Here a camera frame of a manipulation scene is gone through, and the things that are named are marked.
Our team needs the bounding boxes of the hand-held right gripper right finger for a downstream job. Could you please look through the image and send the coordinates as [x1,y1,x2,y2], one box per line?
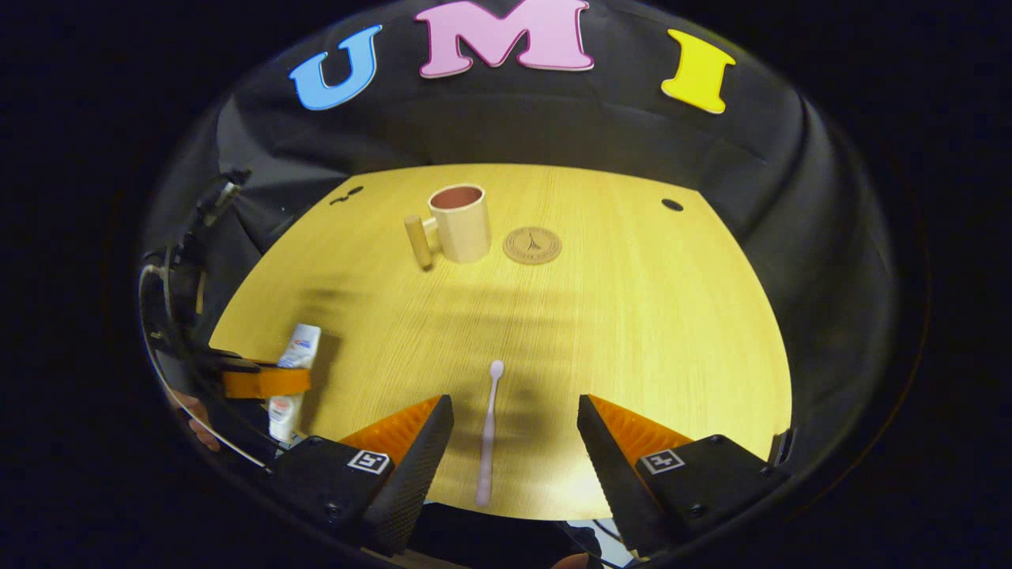
[576,394,791,556]

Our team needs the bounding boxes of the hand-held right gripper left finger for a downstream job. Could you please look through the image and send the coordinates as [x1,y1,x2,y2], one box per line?
[267,394,456,556]

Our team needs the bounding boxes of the white toothpaste tube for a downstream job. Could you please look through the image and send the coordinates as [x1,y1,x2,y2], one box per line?
[267,323,323,445]

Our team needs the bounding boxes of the pale pink toothbrush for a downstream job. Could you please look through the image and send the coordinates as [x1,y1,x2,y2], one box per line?
[475,360,505,507]

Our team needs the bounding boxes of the round wooden coaster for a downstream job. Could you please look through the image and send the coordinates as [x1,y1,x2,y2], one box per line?
[502,226,564,266]

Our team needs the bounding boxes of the beige cup with wooden handle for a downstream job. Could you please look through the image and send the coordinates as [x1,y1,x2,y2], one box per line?
[404,184,493,271]

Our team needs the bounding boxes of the wooden desktop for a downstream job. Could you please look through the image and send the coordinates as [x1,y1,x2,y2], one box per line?
[208,164,793,522]

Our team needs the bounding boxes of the black backdrop cloth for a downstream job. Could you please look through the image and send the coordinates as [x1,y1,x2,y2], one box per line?
[142,0,898,475]

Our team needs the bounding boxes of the grey cable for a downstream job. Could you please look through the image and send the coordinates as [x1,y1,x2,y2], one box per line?
[139,265,270,469]

